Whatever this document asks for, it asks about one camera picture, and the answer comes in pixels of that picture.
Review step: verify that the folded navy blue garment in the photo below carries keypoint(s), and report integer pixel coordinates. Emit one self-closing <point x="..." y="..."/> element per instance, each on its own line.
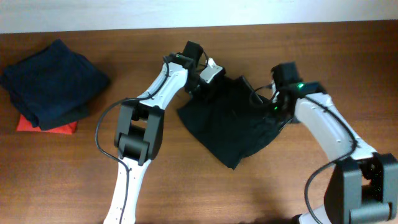
<point x="52" y="87"/>

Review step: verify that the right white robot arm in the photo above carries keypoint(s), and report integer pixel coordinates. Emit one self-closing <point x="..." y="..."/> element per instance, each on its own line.
<point x="363" y="185"/>

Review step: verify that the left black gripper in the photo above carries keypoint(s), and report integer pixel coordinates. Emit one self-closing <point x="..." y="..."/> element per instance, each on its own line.
<point x="204" y="88"/>

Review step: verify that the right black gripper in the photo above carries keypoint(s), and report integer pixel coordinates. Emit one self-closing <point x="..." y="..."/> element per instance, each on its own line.
<point x="280" y="112"/>

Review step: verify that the black shorts garment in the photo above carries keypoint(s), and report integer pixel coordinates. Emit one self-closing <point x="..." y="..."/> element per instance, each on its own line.
<point x="234" y="123"/>

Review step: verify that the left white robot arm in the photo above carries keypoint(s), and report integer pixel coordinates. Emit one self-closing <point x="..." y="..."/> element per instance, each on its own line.
<point x="139" y="132"/>

